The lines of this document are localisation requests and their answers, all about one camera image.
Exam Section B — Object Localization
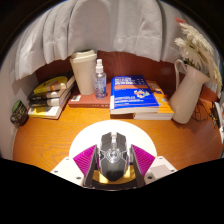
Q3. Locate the yellow black book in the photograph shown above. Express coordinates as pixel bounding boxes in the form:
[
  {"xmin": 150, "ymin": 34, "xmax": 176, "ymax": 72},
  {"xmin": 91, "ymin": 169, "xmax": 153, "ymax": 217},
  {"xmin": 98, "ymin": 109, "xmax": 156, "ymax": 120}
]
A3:
[{"xmin": 32, "ymin": 75, "xmax": 76, "ymax": 95}]

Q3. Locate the dark mug with green print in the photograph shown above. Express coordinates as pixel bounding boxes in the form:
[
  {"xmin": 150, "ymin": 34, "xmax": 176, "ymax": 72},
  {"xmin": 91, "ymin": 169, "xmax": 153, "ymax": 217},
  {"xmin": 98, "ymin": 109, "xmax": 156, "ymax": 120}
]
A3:
[{"xmin": 9, "ymin": 99, "xmax": 29, "ymax": 127}]

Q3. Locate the beige travel cup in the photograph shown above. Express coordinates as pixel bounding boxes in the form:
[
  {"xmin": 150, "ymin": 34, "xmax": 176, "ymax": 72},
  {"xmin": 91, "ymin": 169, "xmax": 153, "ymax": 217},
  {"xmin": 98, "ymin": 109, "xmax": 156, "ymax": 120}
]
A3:
[{"xmin": 69, "ymin": 49, "xmax": 98, "ymax": 96}]

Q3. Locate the white ceramic vase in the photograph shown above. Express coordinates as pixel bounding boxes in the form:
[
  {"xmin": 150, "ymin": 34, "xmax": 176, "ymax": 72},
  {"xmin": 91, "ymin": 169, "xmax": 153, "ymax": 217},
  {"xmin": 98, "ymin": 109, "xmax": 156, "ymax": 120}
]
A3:
[{"xmin": 168, "ymin": 58, "xmax": 211, "ymax": 125}]

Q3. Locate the black grey computer mouse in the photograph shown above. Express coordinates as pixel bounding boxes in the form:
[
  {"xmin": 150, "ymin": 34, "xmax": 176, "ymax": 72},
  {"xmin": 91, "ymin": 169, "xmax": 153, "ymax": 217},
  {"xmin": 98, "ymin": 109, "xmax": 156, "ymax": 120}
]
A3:
[{"xmin": 98, "ymin": 131, "xmax": 130, "ymax": 183}]

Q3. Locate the clear spray bottle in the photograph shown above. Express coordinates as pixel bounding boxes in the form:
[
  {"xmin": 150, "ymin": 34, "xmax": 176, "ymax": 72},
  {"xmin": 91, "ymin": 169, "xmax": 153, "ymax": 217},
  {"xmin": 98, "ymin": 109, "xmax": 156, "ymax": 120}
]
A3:
[{"xmin": 93, "ymin": 58, "xmax": 108, "ymax": 100}]

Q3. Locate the blue book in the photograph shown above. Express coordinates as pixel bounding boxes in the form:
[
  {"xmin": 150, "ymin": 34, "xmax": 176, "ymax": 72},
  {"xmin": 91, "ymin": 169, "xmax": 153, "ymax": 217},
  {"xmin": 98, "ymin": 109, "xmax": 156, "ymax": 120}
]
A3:
[{"xmin": 109, "ymin": 74, "xmax": 160, "ymax": 116}]

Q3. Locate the black cable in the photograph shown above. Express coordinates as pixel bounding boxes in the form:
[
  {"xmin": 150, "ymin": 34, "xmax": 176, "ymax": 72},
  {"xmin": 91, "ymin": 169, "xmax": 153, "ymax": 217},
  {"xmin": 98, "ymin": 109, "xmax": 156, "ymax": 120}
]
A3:
[{"xmin": 192, "ymin": 99, "xmax": 218, "ymax": 125}]

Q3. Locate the orange yellow book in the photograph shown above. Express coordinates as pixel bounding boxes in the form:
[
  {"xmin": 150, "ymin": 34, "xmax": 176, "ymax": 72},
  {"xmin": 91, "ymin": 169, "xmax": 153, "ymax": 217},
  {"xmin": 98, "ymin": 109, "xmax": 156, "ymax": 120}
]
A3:
[{"xmin": 133, "ymin": 80, "xmax": 175, "ymax": 121}]

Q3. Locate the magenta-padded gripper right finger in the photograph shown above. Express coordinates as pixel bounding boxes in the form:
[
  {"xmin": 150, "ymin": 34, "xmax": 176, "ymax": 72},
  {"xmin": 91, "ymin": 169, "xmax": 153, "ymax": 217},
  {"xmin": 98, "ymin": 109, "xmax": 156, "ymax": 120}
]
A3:
[{"xmin": 129, "ymin": 143, "xmax": 178, "ymax": 188}]

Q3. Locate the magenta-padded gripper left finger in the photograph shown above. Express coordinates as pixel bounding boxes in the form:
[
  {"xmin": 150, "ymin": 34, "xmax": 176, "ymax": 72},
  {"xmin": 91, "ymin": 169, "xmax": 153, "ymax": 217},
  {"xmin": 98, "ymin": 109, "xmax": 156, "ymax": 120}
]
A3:
[{"xmin": 49, "ymin": 143, "xmax": 101, "ymax": 188}]

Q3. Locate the white yellow black mouse pad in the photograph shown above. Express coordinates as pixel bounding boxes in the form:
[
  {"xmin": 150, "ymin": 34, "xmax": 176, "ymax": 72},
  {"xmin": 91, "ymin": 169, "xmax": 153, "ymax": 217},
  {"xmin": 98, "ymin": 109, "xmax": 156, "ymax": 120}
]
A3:
[{"xmin": 68, "ymin": 119, "xmax": 158, "ymax": 186}]

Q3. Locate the reddish brown book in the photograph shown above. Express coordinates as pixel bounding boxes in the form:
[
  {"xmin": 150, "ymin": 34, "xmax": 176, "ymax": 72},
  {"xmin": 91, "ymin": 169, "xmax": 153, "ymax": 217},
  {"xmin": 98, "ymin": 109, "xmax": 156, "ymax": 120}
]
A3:
[{"xmin": 67, "ymin": 83, "xmax": 113, "ymax": 109}]

